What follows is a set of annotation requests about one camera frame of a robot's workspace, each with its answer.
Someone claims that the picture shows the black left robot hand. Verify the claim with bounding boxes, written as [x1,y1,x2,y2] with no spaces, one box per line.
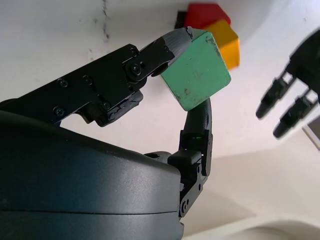
[255,28,320,141]

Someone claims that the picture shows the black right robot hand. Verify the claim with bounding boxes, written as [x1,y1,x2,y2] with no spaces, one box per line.
[0,26,215,240]

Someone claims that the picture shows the yellow wooden block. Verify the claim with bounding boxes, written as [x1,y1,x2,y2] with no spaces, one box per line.
[201,19,242,71]

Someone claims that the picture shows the green wooden block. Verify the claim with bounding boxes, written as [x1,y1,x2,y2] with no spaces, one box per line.
[159,30,232,112]

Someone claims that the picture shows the red wooden block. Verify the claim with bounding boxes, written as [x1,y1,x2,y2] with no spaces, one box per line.
[183,2,232,29]

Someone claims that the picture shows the black tape strip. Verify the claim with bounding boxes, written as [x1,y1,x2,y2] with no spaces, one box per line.
[173,9,189,29]

